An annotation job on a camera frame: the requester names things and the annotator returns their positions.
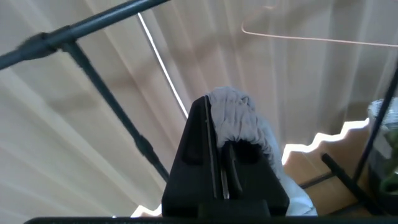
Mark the green garment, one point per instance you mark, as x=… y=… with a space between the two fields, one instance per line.
x=392 y=146

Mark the pink clothes hanger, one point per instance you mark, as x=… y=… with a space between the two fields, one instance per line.
x=311 y=38

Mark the black clothes rack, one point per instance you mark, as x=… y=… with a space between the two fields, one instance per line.
x=37 y=46

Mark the white laundry basket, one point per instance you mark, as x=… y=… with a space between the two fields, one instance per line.
x=392 y=109

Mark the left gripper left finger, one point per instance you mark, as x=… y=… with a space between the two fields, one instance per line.
x=192 y=171

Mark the pale grey shorts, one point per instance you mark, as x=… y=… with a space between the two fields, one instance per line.
x=233 y=115

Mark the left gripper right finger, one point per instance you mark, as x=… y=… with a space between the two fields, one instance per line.
x=258 y=186

